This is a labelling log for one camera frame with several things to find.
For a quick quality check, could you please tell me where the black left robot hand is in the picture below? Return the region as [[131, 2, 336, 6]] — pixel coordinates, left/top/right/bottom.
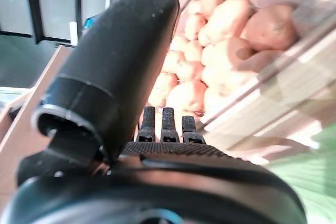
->
[[0, 0, 308, 224]]

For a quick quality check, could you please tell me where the napa cabbage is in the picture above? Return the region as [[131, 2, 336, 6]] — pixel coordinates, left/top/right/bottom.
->
[[267, 126, 336, 224]]

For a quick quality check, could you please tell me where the glass front display cabinet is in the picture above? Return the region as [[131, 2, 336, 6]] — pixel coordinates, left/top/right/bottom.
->
[[0, 0, 174, 49]]

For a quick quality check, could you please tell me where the wooden display shelf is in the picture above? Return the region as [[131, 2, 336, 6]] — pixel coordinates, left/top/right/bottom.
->
[[0, 45, 74, 198]]

